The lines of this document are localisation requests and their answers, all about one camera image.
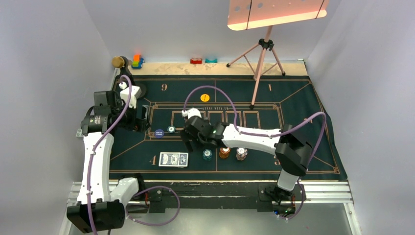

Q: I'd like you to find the purple small blind button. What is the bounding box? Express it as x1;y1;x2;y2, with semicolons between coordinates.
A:
154;129;165;139

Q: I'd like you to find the green poker chip stack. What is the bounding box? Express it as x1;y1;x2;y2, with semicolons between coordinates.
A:
202;149;213;161

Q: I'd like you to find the yellow dealer button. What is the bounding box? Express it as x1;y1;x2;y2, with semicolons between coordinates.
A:
200;94;210;102

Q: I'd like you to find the orange poker chip stack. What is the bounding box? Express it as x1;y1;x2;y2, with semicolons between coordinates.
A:
219;147;231;159

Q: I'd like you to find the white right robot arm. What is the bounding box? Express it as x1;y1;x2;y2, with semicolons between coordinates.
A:
180;116;312;199

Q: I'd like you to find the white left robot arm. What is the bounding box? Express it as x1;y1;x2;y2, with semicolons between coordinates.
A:
67;87;149;233

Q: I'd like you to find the blue playing card deck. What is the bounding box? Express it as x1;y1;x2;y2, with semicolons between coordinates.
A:
159;152;188;168

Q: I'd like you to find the pink white poker chip stack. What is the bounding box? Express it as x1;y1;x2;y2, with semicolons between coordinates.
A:
236;147;248;161

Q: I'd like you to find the colourful toy block stack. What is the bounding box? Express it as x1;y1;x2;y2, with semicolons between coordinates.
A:
131;54;144;69

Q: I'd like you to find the red toy block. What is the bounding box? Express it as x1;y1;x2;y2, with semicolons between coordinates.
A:
189;57;203;64

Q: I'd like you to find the green poker table mat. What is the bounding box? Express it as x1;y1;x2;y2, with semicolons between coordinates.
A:
110;75;347;183

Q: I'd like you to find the teal toy block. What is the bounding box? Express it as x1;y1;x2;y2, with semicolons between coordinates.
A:
205;58;218;63

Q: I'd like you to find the pink tripod stand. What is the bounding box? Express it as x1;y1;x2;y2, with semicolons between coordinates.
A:
226;26;286;110

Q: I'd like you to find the pink perforated board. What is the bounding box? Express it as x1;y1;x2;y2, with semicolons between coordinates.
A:
228;0;329;31

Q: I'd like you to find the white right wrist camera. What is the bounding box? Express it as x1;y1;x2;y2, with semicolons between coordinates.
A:
181;108;202;119

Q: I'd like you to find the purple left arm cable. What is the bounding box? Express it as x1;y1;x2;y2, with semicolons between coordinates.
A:
86;74;181;235

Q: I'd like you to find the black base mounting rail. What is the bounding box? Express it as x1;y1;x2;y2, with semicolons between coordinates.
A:
127;180;305;214

